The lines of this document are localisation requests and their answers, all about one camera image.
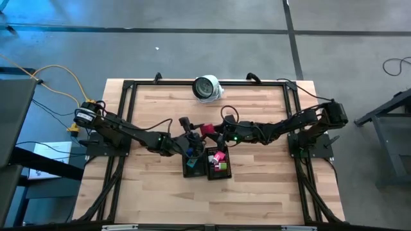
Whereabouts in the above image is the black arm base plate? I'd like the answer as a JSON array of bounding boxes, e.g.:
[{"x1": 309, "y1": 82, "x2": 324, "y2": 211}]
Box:
[
  {"x1": 288, "y1": 133, "x2": 335, "y2": 159},
  {"x1": 85, "y1": 133, "x2": 132, "y2": 157}
]

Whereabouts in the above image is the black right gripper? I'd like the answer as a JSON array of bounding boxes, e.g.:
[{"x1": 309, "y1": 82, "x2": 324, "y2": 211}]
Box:
[{"x1": 205, "y1": 114, "x2": 255, "y2": 152}]

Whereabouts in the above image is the long black arm cable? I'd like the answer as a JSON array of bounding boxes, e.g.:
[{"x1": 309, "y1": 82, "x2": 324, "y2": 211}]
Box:
[{"x1": 275, "y1": 78, "x2": 335, "y2": 103}]

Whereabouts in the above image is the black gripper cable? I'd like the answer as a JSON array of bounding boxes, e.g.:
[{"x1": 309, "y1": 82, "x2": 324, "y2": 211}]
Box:
[
  {"x1": 123, "y1": 117, "x2": 206, "y2": 158},
  {"x1": 220, "y1": 105, "x2": 241, "y2": 126}
]

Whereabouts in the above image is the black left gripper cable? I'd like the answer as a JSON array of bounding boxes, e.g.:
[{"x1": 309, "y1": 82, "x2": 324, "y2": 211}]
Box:
[{"x1": 123, "y1": 117, "x2": 206, "y2": 158}]

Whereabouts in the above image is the black coiled floor cable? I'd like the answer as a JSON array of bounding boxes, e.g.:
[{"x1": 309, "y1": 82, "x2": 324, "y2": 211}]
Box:
[{"x1": 381, "y1": 56, "x2": 411, "y2": 77}]

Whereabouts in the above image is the black slotted plastic basket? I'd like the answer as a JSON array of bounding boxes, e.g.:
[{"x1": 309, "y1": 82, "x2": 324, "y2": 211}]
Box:
[
  {"x1": 205, "y1": 146, "x2": 232, "y2": 181},
  {"x1": 182, "y1": 146, "x2": 208, "y2": 179}
]

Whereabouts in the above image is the black metal stand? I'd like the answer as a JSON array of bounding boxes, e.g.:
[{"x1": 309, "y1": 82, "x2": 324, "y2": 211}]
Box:
[{"x1": 353, "y1": 87, "x2": 411, "y2": 189}]

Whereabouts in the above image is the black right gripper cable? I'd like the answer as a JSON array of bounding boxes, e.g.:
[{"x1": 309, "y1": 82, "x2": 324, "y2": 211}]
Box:
[{"x1": 220, "y1": 105, "x2": 241, "y2": 126}]

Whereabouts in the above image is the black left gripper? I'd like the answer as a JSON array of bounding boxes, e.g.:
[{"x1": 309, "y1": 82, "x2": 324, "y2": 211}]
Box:
[{"x1": 166, "y1": 116, "x2": 207, "y2": 158}]

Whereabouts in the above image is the small red box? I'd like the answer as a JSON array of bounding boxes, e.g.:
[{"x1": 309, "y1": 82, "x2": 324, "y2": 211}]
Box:
[{"x1": 199, "y1": 123, "x2": 215, "y2": 136}]

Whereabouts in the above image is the black side desk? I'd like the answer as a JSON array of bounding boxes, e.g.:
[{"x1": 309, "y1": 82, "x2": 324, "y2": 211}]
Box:
[{"x1": 0, "y1": 78, "x2": 85, "y2": 227}]

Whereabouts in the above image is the white paper sheet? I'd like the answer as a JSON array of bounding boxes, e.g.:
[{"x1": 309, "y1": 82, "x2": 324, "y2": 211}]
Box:
[{"x1": 28, "y1": 141, "x2": 73, "y2": 180}]

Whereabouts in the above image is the silver edge bracket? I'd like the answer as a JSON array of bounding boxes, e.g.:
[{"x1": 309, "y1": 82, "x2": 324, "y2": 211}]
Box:
[
  {"x1": 101, "y1": 224, "x2": 139, "y2": 231},
  {"x1": 281, "y1": 225, "x2": 319, "y2": 231}
]

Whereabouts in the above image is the yellow power cable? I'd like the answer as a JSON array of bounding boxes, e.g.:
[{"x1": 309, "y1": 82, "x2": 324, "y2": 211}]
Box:
[{"x1": 0, "y1": 54, "x2": 96, "y2": 107}]

